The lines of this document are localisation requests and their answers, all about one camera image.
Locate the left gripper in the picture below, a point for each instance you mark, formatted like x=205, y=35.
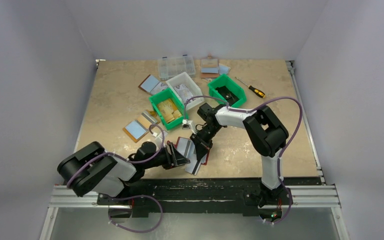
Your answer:
x=178, y=159

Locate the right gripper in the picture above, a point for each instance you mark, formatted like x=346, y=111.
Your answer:
x=202, y=138

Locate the red card holder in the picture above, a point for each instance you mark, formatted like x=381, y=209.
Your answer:
x=193, y=155

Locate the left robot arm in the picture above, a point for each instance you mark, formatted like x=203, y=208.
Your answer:
x=92, y=169

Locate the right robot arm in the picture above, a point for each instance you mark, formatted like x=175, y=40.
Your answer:
x=264, y=129

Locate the tan open card holder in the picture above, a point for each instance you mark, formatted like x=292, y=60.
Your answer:
x=139, y=127

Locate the silver VIP card stack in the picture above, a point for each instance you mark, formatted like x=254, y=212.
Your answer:
x=183, y=92

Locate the green bin with gold cards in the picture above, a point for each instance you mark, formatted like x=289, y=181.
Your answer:
x=166, y=94

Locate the black VIP card stack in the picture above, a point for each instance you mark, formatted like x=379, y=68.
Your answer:
x=228, y=95

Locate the green bin with black cards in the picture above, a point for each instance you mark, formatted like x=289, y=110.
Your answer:
x=224, y=80

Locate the brown open card holder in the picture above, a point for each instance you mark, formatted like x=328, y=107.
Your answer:
x=152, y=85

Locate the white plastic bin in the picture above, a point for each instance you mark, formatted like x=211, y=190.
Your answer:
x=184, y=78

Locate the yellow black screwdriver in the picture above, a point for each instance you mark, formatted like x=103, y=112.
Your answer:
x=256, y=91

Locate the clear compartment organizer box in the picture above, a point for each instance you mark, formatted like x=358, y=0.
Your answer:
x=169, y=67

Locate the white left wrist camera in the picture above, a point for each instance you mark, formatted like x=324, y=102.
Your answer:
x=159, y=138

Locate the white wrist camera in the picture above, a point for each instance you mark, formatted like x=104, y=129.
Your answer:
x=188, y=124
x=159, y=138

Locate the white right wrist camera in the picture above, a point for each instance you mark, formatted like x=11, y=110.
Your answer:
x=188, y=124

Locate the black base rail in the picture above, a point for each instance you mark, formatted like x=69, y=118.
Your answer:
x=198, y=196

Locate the aluminium frame rail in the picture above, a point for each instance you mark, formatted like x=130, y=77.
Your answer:
x=62, y=197

